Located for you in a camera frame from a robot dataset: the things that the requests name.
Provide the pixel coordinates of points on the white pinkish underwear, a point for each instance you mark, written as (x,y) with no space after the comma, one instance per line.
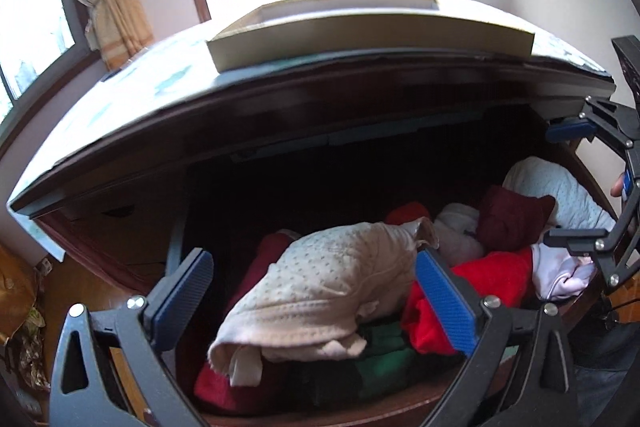
(560,272)

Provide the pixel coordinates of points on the grey sock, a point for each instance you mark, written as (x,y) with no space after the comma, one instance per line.
(460,232)

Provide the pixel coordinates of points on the crimson fleece garment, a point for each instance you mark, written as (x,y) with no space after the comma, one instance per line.
(220,387)

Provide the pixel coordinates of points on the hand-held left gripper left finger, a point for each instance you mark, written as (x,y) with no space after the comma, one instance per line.
(185,287)

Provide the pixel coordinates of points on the person's right hand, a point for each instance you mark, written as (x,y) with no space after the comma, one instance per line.
(619,186)

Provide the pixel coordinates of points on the dark wooden desk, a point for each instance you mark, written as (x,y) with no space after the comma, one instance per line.
(250,117)

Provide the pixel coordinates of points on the person's trouser leg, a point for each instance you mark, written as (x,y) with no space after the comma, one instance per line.
(605,377)

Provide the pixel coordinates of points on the wall socket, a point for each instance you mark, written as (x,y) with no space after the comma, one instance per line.
(46,267)

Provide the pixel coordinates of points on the shallow beige tray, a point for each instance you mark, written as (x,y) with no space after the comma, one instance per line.
(350,42)

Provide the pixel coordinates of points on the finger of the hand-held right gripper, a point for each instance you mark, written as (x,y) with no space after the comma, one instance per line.
(565,130)
(575,239)

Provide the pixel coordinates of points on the green sock pair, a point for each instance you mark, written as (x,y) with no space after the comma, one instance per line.
(385,347)

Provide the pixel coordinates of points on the cream dotted underwear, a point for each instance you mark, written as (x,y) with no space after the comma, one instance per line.
(310,287)

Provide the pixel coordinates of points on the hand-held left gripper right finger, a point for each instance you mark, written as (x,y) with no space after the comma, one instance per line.
(445,302)

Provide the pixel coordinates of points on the pale grey dotted underwear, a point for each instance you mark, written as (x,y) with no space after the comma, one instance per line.
(550,189)

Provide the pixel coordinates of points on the bright red underwear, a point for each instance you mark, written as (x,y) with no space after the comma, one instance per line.
(480,282)

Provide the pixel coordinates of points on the window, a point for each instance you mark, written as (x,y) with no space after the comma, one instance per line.
(30,32)

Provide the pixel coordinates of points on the floral cloth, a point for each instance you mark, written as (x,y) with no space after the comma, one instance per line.
(30,347)

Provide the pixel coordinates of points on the maroon underwear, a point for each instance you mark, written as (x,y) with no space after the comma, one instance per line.
(510,217)

